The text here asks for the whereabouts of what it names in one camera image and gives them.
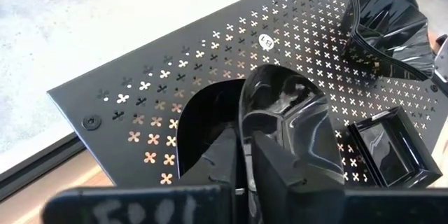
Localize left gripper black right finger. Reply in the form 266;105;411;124
252;132;346;224

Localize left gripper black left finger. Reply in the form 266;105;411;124
180;127;246;224

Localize small black square plate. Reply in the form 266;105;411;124
347;106;444;189

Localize round white B1 sticker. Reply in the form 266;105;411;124
258;33;275;52

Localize black perforated metal shelf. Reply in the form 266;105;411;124
46;0;448;188

